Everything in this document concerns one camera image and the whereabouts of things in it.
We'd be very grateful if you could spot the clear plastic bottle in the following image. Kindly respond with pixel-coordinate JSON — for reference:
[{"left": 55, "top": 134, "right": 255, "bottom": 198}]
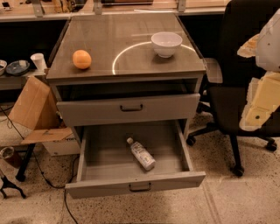
[{"left": 127, "top": 137, "right": 156, "bottom": 171}]

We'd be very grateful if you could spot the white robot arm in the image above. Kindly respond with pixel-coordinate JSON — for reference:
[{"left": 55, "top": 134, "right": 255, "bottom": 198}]
[{"left": 237, "top": 9, "right": 280, "bottom": 131}]

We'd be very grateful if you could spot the grey drawer cabinet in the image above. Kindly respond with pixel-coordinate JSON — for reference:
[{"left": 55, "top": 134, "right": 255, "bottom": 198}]
[{"left": 47, "top": 13, "right": 206, "bottom": 140}]

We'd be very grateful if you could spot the grey upper drawer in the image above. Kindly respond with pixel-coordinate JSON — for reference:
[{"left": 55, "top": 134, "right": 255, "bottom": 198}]
[{"left": 57, "top": 94, "right": 200, "bottom": 127}]

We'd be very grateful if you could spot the open bottom drawer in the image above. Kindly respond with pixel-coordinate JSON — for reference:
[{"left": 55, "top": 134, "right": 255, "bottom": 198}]
[{"left": 66, "top": 121, "right": 206, "bottom": 199}]

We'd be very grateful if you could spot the white bowl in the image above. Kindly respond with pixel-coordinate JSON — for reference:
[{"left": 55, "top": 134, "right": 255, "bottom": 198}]
[{"left": 151, "top": 31, "right": 183, "bottom": 58}]

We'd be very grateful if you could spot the orange fruit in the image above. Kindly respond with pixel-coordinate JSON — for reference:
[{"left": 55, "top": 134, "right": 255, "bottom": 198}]
[{"left": 73, "top": 50, "right": 92, "bottom": 69}]

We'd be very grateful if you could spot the black office chair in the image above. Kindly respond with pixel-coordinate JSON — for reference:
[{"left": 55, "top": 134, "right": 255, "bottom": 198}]
[{"left": 186, "top": 0, "right": 280, "bottom": 176}]

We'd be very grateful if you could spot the brown cardboard box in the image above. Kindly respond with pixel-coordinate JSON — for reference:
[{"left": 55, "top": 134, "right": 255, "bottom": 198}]
[{"left": 9, "top": 76, "right": 80, "bottom": 156}]

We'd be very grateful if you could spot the white paper cup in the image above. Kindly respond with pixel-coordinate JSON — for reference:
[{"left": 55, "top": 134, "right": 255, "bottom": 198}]
[{"left": 31, "top": 53, "right": 47, "bottom": 71}]

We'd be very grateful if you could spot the dark blue plate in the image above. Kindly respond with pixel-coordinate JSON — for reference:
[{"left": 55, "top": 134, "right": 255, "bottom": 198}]
[{"left": 6, "top": 59, "right": 30, "bottom": 76}]

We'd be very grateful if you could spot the brown round canister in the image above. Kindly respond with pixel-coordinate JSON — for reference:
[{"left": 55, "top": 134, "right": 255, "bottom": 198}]
[{"left": 0, "top": 146, "right": 22, "bottom": 168}]

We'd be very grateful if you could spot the black tripod stand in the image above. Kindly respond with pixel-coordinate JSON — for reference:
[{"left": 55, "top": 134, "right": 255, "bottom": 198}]
[{"left": 0, "top": 169, "right": 26, "bottom": 199}]

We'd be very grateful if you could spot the wooden workbench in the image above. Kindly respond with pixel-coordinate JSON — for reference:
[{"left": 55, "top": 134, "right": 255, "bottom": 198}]
[{"left": 0, "top": 0, "right": 231, "bottom": 22}]

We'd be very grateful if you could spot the black floor cable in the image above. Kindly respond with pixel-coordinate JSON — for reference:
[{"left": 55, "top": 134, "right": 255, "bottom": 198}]
[{"left": 0, "top": 105, "right": 80, "bottom": 224}]

